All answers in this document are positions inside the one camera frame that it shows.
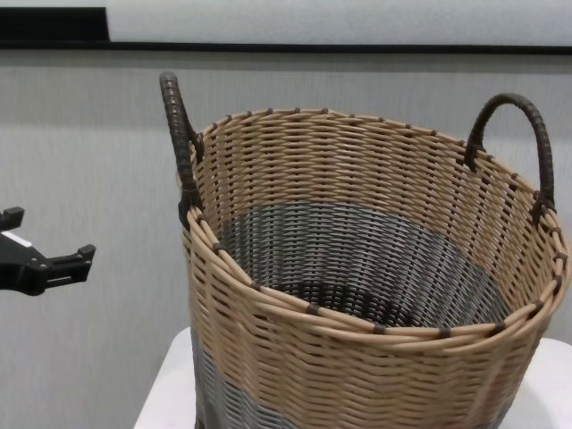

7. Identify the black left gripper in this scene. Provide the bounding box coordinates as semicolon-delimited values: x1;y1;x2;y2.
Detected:
0;206;97;297

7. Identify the tan grey brown wicker basket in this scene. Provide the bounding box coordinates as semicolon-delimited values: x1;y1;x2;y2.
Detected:
159;71;572;429

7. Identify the black wall panel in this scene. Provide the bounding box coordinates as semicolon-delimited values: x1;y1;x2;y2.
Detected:
0;6;108;44

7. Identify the black wall rail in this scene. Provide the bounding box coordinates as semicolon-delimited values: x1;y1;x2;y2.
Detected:
0;40;572;55

